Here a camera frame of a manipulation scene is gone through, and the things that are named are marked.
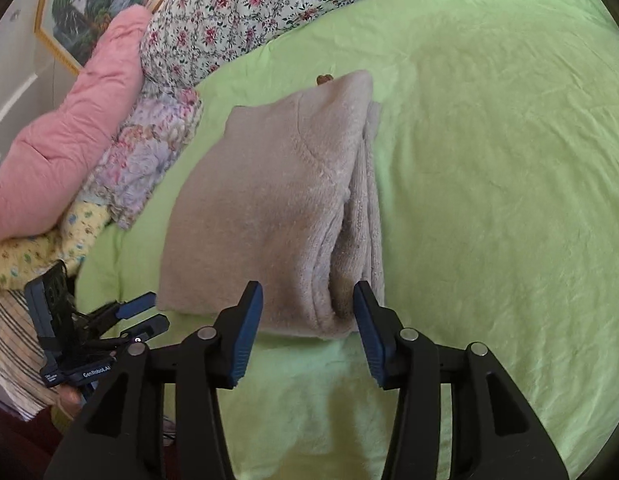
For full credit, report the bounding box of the white pink-flowered quilt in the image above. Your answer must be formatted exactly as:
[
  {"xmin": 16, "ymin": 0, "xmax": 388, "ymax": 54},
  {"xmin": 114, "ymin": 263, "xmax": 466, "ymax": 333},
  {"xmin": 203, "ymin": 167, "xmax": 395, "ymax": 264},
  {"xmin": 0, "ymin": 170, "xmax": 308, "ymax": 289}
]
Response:
[{"xmin": 139, "ymin": 0, "xmax": 605, "ymax": 93}]

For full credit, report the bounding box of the pink quilt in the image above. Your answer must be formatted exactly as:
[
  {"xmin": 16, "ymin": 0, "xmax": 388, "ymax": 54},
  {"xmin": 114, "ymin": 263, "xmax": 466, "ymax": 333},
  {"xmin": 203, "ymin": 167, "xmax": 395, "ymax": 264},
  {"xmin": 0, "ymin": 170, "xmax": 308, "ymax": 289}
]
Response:
[{"xmin": 0, "ymin": 4, "xmax": 152, "ymax": 243}]

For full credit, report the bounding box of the framed landscape painting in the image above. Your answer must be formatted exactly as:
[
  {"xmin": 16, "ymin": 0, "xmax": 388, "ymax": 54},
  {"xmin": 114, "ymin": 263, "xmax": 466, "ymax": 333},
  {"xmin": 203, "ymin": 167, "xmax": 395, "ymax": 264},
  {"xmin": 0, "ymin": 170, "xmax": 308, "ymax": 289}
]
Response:
[{"xmin": 34, "ymin": 0, "xmax": 195, "ymax": 76}]

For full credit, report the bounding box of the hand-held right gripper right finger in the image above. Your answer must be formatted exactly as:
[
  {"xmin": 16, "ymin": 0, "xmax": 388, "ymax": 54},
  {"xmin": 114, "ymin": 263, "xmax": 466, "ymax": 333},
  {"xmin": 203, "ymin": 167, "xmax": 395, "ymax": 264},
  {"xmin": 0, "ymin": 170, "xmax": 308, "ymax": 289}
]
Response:
[{"xmin": 353, "ymin": 281, "xmax": 570, "ymax": 480}]

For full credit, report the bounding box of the green bed sheet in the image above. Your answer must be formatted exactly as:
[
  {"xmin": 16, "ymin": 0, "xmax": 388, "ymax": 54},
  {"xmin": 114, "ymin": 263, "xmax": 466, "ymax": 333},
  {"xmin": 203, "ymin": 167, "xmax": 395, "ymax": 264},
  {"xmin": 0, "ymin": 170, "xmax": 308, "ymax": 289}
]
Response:
[{"xmin": 74, "ymin": 0, "xmax": 619, "ymax": 480}]

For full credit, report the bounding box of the person's left hand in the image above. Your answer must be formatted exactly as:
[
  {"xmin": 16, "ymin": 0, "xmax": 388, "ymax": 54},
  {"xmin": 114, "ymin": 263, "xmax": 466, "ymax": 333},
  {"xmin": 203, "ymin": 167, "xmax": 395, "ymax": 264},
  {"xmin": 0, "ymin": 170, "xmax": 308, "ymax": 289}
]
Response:
[{"xmin": 50, "ymin": 385, "xmax": 87, "ymax": 423}]

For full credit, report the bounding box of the yellow printed cloth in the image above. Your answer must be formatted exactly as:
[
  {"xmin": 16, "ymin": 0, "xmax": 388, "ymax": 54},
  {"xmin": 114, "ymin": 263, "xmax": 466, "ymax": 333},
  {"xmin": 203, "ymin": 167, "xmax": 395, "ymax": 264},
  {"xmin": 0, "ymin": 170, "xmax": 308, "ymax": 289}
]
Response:
[{"xmin": 0, "ymin": 200, "xmax": 112, "ymax": 298}]

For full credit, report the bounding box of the pastel floral folded blanket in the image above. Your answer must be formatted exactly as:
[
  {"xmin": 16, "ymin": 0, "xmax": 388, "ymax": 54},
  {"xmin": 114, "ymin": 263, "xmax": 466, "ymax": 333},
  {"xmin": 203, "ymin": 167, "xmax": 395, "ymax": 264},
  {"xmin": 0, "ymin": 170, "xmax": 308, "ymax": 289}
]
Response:
[{"xmin": 86, "ymin": 80, "xmax": 202, "ymax": 231}]

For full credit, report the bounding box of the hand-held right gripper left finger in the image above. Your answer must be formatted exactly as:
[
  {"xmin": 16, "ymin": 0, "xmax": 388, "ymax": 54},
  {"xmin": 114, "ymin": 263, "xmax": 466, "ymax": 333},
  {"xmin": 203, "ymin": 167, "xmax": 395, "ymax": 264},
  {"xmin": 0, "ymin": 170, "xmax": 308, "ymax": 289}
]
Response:
[{"xmin": 43, "ymin": 280, "xmax": 264, "ymax": 480}]

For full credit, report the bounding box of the striped cloth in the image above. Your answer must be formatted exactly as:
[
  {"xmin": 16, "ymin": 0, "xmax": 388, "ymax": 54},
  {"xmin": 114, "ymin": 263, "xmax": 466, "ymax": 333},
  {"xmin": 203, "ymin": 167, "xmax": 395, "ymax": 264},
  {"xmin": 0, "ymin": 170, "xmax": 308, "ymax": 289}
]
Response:
[{"xmin": 0, "ymin": 287, "xmax": 65, "ymax": 421}]

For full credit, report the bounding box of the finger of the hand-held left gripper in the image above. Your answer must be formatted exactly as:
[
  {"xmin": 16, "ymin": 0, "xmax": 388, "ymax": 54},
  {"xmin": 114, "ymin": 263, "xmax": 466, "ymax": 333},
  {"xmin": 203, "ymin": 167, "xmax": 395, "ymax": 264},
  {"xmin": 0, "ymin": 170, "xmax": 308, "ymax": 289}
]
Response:
[
  {"xmin": 86, "ymin": 291, "xmax": 156, "ymax": 333},
  {"xmin": 96, "ymin": 314, "xmax": 170, "ymax": 348}
]

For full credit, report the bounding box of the beige knitted sweater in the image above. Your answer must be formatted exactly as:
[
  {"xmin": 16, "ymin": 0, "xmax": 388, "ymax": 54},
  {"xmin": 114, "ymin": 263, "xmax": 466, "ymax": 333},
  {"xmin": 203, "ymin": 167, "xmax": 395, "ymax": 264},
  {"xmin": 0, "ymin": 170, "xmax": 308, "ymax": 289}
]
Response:
[{"xmin": 155, "ymin": 70, "xmax": 386, "ymax": 340}]

